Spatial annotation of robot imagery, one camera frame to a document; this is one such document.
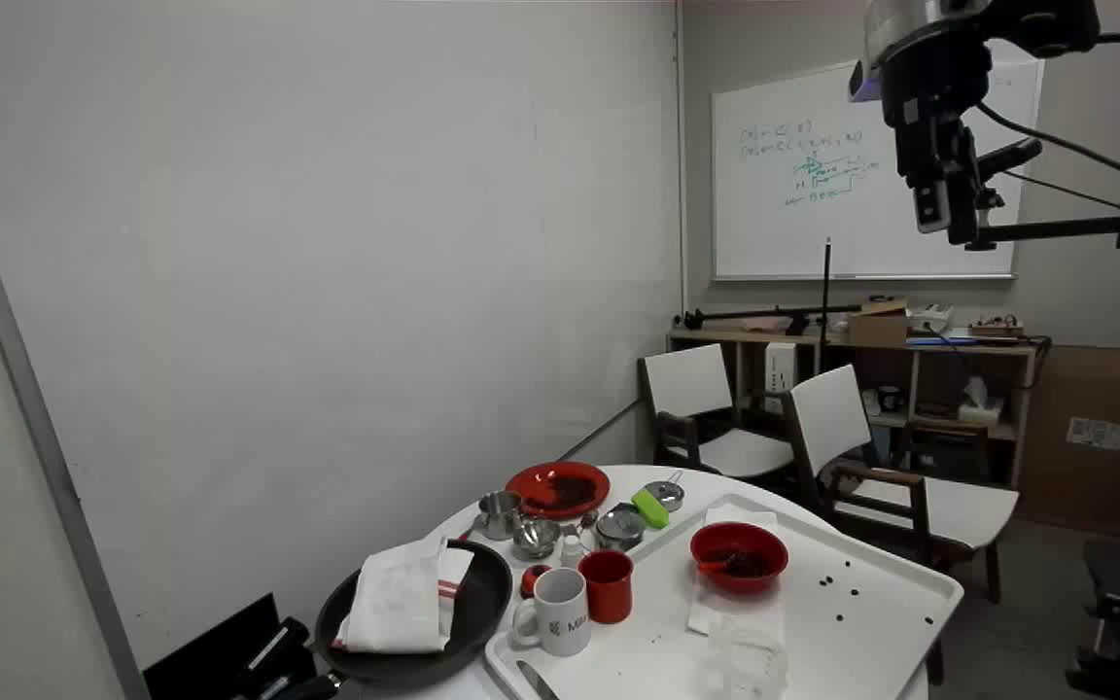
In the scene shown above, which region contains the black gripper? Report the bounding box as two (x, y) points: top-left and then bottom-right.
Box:
(878, 33), (996, 252)

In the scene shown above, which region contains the small red bowl with beans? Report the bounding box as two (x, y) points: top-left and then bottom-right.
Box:
(688, 518), (794, 600)

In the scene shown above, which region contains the red mug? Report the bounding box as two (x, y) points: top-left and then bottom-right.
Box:
(575, 548), (637, 627)

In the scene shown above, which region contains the small steel bowl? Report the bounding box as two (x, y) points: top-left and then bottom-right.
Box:
(509, 518), (566, 562)

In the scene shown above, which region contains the white mug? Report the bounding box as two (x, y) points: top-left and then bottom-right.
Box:
(509, 562), (596, 658)

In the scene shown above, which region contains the cardboard box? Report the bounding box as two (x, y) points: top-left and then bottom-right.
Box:
(842, 296), (916, 350)

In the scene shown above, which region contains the black tripod pole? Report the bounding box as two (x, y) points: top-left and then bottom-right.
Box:
(675, 238), (864, 379)

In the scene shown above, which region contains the wooden shelf desk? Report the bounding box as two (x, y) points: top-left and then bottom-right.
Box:
(669, 306), (1056, 496)

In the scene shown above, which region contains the white tissue box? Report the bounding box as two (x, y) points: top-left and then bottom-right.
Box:
(953, 372), (1009, 433)

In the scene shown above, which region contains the white cushioned wooden chair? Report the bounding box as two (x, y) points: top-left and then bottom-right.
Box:
(785, 363), (1023, 602)
(637, 341), (803, 486)

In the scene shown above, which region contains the brown cardboard panel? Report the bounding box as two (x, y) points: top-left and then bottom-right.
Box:
(1021, 341), (1120, 544)

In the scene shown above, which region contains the silver pot lid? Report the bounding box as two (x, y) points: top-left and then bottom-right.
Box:
(637, 477), (688, 512)

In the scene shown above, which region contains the green toy vegetable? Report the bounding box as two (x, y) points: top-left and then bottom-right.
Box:
(632, 486), (679, 531)

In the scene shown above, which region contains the white plastic tray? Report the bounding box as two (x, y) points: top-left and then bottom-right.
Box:
(478, 486), (969, 700)

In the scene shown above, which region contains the red plate with beans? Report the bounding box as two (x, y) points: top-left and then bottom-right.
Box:
(501, 458), (616, 523)

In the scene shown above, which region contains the small white salt shaker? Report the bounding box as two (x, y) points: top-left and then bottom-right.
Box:
(558, 519), (593, 567)

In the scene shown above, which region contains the clear plastic cup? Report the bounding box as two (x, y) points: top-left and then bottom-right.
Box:
(692, 635), (791, 700)

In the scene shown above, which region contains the small steel pot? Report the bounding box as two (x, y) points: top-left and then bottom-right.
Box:
(474, 486), (520, 544)

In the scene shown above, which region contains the grey table knife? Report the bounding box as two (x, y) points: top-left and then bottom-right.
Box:
(513, 658), (566, 700)

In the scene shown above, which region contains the white towel with red stripes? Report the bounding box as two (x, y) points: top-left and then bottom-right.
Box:
(331, 535), (478, 658)

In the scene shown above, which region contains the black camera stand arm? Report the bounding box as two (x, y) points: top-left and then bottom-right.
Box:
(966, 133), (1120, 252)

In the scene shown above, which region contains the wall whiteboard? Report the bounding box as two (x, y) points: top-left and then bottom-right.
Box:
(708, 55), (1051, 283)

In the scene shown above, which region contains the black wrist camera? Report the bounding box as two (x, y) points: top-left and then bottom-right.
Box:
(986, 0), (1106, 61)

